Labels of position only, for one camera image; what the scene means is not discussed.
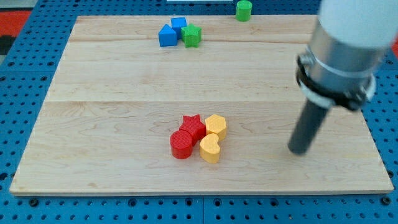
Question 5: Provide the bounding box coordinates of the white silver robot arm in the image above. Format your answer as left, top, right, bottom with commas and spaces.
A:
297, 0, 397, 111

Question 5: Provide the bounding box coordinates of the red star block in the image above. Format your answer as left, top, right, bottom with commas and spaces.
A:
179, 114, 206, 146

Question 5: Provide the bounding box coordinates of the green star block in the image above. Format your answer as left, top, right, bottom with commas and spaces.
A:
181, 24, 201, 48

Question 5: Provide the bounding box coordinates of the yellow hexagon block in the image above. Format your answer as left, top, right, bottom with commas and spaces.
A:
205, 114, 227, 141

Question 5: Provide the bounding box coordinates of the red cylinder block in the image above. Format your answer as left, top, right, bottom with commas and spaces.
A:
169, 130, 193, 159

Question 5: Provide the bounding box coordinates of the yellow heart block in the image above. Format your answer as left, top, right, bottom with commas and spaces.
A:
199, 133, 221, 164

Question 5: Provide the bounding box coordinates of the blue triangle block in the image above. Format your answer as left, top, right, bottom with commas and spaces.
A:
158, 24, 178, 47

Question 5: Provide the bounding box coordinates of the blue cube block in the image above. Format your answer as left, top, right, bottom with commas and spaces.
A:
170, 17, 187, 40

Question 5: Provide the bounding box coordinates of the light wooden board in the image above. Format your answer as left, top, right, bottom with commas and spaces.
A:
9, 16, 394, 196

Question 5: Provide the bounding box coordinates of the green cylinder block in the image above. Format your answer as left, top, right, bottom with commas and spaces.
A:
236, 0, 252, 22

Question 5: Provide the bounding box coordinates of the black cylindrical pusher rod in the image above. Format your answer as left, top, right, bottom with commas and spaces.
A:
288, 100, 329, 155

